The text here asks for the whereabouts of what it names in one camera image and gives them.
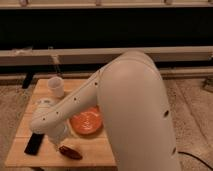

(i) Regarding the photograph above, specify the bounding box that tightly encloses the white plastic cup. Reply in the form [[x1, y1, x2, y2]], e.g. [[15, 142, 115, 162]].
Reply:
[[47, 76, 64, 98]]

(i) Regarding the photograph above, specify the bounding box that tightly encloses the black phone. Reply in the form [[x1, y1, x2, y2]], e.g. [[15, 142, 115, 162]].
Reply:
[[24, 133, 44, 155]]

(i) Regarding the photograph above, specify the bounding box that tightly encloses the wooden table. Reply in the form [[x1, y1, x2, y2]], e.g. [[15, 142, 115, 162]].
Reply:
[[5, 79, 115, 168]]

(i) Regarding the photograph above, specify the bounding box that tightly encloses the dried red pepper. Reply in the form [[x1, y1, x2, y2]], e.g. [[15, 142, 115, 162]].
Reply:
[[59, 145, 83, 160]]

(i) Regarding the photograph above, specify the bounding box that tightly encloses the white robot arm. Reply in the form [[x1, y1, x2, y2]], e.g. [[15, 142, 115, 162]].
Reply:
[[30, 51, 181, 171]]

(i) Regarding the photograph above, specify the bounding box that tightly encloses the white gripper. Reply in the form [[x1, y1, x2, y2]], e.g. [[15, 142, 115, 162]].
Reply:
[[45, 123, 69, 145]]

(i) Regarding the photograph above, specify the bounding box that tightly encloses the grey wall rail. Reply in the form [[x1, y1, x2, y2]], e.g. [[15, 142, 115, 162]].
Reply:
[[0, 46, 213, 66]]

